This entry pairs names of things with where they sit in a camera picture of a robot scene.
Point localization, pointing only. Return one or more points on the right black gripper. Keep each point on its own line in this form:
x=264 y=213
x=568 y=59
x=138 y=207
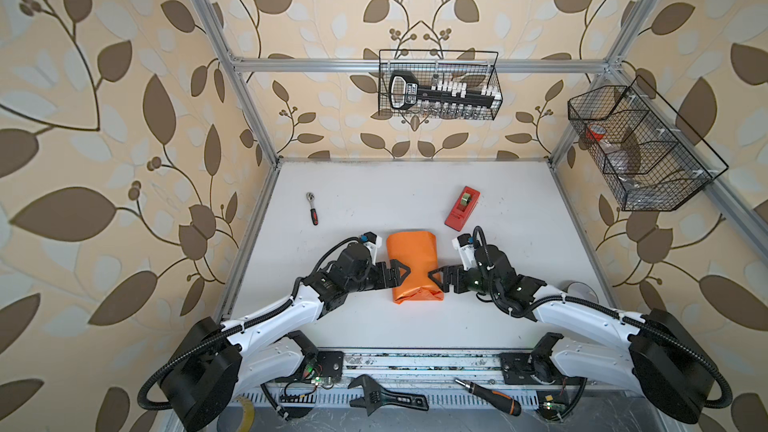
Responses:
x=457 y=270

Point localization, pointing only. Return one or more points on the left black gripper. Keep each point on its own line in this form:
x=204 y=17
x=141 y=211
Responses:
x=383 y=270

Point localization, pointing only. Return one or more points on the yellow orange wrapping paper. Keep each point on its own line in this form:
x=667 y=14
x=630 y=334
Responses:
x=418 y=251

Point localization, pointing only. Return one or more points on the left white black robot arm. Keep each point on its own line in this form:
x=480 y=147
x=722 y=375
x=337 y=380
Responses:
x=217 y=359

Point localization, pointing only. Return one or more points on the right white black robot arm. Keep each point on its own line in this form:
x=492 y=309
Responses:
x=650 y=354

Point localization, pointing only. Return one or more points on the red tape dispenser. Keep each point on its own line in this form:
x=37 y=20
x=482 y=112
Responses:
x=462 y=209

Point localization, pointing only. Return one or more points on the black adjustable wrench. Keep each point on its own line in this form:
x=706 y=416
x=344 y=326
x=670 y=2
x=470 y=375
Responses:
x=375 y=396

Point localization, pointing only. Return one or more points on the grey tape roll on table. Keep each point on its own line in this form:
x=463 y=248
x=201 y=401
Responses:
x=583 y=291

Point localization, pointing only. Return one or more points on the black orange screwdriver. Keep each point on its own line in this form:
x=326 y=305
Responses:
x=500 y=401

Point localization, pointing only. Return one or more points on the black socket set holder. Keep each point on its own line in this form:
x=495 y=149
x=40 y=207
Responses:
x=404 y=92

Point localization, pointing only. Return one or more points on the clear packing tape roll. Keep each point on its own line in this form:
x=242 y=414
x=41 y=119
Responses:
x=248 y=414

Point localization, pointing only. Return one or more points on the red cap in basket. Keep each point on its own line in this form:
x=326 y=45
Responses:
x=594 y=133

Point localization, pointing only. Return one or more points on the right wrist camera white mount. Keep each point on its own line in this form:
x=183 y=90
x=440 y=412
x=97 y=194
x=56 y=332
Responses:
x=472 y=249

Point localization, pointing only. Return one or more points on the aluminium front rail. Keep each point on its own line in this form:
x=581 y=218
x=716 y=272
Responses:
x=437 y=368

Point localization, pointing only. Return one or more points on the small red-handled ratchet wrench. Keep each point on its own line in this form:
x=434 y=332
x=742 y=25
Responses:
x=313 y=211

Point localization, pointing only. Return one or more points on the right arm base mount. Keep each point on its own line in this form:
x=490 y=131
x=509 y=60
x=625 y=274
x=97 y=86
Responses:
x=536 y=366

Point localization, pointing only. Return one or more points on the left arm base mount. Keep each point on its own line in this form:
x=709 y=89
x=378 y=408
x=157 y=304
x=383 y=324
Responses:
x=312 y=366

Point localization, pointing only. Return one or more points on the black wire basket back wall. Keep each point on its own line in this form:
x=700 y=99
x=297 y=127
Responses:
x=471 y=66

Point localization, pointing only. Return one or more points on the black wire basket wall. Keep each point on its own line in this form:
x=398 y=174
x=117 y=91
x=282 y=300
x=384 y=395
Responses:
x=652 y=158
x=471 y=66

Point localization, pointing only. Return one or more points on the black wire basket right wall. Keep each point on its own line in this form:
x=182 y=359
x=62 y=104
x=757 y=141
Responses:
x=652 y=158

